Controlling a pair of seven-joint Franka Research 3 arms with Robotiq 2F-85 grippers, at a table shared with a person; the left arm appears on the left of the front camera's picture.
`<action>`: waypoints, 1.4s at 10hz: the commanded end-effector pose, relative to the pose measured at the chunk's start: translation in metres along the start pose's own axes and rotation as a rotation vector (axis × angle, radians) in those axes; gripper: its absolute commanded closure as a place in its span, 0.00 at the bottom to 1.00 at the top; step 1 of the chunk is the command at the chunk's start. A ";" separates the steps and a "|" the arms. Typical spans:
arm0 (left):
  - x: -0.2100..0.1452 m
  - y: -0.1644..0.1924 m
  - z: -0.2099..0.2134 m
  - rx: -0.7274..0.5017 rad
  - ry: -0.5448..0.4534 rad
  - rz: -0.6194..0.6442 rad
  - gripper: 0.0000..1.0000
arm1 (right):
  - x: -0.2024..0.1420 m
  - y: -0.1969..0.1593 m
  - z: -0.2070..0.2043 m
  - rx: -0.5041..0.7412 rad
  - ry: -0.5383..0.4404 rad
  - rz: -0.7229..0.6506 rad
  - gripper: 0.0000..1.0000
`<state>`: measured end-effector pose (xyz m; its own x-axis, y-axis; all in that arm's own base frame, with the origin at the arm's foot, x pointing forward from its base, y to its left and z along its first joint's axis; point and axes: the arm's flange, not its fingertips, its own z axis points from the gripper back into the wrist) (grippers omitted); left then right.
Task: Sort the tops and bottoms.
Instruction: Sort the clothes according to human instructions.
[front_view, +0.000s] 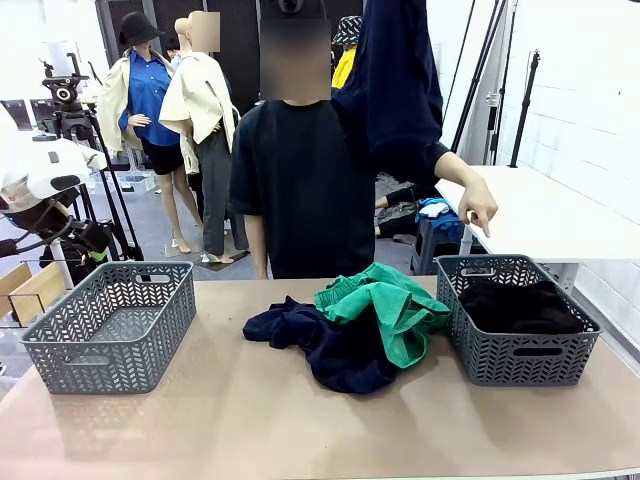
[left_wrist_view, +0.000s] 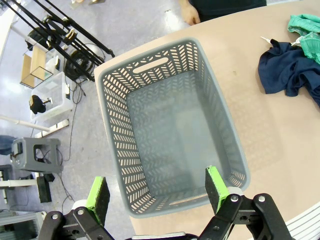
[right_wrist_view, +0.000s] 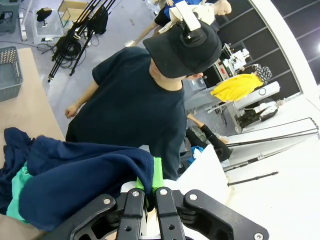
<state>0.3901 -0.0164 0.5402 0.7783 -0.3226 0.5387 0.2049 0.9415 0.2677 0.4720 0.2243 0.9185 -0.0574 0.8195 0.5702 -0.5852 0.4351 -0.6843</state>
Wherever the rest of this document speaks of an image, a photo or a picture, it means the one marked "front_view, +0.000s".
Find gray woven plastic basket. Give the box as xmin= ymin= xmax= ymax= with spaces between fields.
xmin=19 ymin=260 xmax=197 ymax=395
xmin=434 ymin=253 xmax=604 ymax=387

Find black camera tripod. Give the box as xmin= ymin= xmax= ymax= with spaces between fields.
xmin=39 ymin=52 xmax=146 ymax=264

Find black head-mounted camera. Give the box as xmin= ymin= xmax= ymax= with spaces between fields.
xmin=259 ymin=0 xmax=326 ymax=21

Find black bag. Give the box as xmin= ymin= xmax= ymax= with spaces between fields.
xmin=38 ymin=239 xmax=101 ymax=286

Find mannequin in cream jacket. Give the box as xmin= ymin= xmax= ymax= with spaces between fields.
xmin=158 ymin=12 xmax=251 ymax=266

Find light wooden board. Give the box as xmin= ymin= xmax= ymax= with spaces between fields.
xmin=0 ymin=263 xmax=34 ymax=319
xmin=9 ymin=262 xmax=69 ymax=324

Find black light stand with head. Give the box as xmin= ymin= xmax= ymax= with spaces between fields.
xmin=508 ymin=48 xmax=542 ymax=169

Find gray plastic stool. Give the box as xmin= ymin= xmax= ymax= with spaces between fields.
xmin=410 ymin=219 xmax=474 ymax=276

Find large white table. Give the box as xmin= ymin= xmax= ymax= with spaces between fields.
xmin=433 ymin=164 xmax=640 ymax=294

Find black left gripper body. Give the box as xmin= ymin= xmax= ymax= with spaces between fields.
xmin=4 ymin=199 xmax=112 ymax=254

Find seated person in dark clothes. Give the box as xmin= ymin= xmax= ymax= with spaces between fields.
xmin=374 ymin=172 xmax=426 ymax=239

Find navy blue velvet shorts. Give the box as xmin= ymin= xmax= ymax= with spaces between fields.
xmin=242 ymin=294 xmax=401 ymax=395

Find black double pole stand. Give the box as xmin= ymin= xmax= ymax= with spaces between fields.
xmin=449 ymin=0 xmax=509 ymax=166

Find thin black pole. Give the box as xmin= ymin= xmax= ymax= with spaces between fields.
xmin=442 ymin=0 xmax=476 ymax=121

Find white table with white leg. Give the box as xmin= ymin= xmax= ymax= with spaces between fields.
xmin=47 ymin=234 xmax=76 ymax=289

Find black bucket hat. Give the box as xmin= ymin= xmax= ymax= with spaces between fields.
xmin=118 ymin=12 xmax=166 ymax=54

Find person in yellow jacket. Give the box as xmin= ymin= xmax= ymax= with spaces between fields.
xmin=330 ymin=15 xmax=364 ymax=91

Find green garment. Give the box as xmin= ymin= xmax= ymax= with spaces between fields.
xmin=313 ymin=262 xmax=452 ymax=370

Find black garment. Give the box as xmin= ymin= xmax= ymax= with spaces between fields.
xmin=457 ymin=278 xmax=586 ymax=335

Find person's right forearm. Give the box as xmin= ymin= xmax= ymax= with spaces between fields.
xmin=243 ymin=213 xmax=271 ymax=280

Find person's left forearm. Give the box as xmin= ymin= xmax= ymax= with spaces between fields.
xmin=433 ymin=151 xmax=479 ymax=199

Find blue and white cloth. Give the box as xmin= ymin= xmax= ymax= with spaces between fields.
xmin=417 ymin=197 xmax=464 ymax=241

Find person in black t-shirt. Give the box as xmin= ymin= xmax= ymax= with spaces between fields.
xmin=228 ymin=18 xmax=451 ymax=280

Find person's left hand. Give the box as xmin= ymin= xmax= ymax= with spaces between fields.
xmin=457 ymin=174 xmax=500 ymax=239

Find mannequin in blue shirt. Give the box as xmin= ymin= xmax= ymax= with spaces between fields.
xmin=96 ymin=12 xmax=204 ymax=254

